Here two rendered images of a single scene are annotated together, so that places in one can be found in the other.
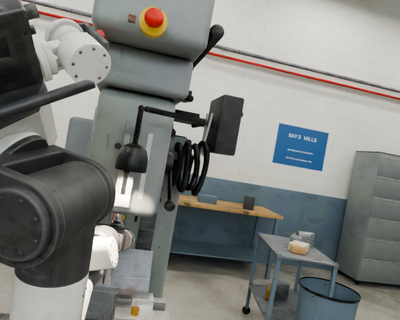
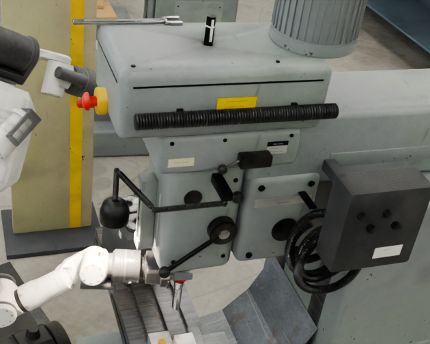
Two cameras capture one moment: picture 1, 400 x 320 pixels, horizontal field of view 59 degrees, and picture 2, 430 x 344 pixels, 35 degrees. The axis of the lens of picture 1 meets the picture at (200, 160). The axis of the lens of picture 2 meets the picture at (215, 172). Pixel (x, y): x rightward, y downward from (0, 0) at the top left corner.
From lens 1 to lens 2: 172 cm
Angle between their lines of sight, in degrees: 81
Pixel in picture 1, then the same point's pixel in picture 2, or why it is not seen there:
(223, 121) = (327, 214)
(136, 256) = (302, 320)
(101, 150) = not seen: hidden behind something
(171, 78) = (153, 148)
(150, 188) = (158, 245)
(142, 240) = (312, 306)
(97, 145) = not seen: hidden behind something
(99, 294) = (258, 326)
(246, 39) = not seen: outside the picture
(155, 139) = (162, 201)
